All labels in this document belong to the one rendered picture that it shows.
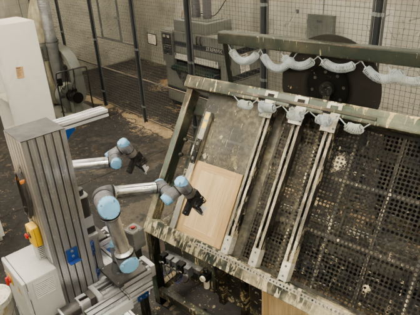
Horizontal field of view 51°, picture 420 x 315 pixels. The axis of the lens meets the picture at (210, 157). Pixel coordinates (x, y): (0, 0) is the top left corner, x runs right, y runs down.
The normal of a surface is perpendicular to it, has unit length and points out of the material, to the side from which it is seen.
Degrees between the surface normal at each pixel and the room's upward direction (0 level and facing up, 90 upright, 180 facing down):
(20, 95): 90
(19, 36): 90
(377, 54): 90
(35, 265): 0
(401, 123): 57
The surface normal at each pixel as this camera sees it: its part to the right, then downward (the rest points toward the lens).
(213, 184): -0.56, -0.18
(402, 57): -0.63, 0.38
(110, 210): 0.46, 0.25
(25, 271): -0.05, -0.89
